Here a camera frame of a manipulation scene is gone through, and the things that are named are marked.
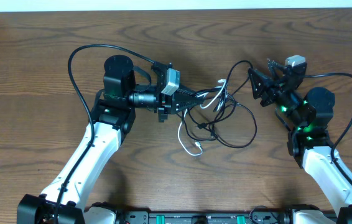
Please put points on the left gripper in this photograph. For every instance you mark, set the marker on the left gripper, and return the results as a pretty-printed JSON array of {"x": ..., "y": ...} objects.
[{"x": 178, "y": 104}]

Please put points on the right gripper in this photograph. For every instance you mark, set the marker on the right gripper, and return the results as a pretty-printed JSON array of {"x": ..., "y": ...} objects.
[{"x": 266, "y": 84}]

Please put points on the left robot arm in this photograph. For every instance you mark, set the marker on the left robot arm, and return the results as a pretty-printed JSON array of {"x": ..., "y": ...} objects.
[{"x": 111, "y": 119}]

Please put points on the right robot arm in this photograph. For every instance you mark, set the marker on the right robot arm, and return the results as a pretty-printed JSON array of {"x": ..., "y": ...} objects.
[{"x": 308, "y": 142}]

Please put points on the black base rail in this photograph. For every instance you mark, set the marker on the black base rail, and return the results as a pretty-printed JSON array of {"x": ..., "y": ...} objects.
[{"x": 201, "y": 217}]

